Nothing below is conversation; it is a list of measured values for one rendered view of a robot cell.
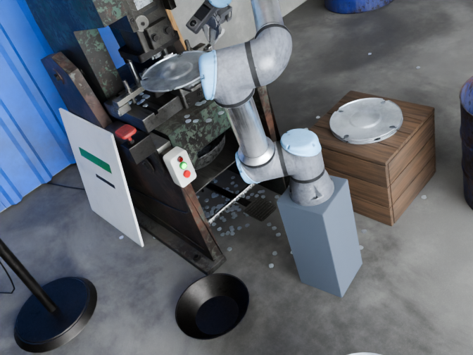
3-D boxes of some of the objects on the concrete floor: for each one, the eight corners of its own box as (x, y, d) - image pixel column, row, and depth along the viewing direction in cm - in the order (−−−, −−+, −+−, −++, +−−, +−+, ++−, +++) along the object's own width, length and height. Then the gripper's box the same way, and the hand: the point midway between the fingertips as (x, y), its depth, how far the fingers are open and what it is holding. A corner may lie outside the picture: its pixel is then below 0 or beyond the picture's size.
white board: (142, 247, 238) (110, 134, 207) (91, 210, 271) (58, 108, 240) (144, 246, 239) (112, 133, 208) (93, 209, 272) (60, 107, 241)
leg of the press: (227, 259, 217) (150, 82, 162) (208, 277, 212) (122, 101, 157) (121, 188, 279) (39, 42, 224) (104, 201, 275) (16, 55, 219)
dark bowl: (269, 307, 193) (265, 296, 188) (213, 364, 180) (207, 354, 176) (219, 272, 213) (215, 261, 209) (167, 321, 201) (160, 311, 196)
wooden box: (436, 171, 222) (434, 107, 201) (392, 227, 206) (385, 163, 184) (359, 148, 248) (350, 89, 227) (314, 196, 232) (300, 137, 210)
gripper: (235, -7, 165) (232, 42, 183) (215, -20, 168) (215, 30, 186) (217, 4, 161) (216, 53, 179) (197, -9, 164) (198, 41, 182)
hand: (210, 43), depth 180 cm, fingers closed
